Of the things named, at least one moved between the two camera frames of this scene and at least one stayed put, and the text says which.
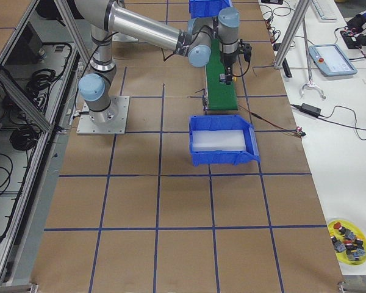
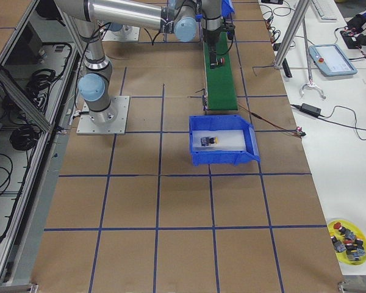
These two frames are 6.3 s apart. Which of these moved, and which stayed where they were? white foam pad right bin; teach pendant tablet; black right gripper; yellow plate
Moved: black right gripper
Stayed: teach pendant tablet; white foam pad right bin; yellow plate
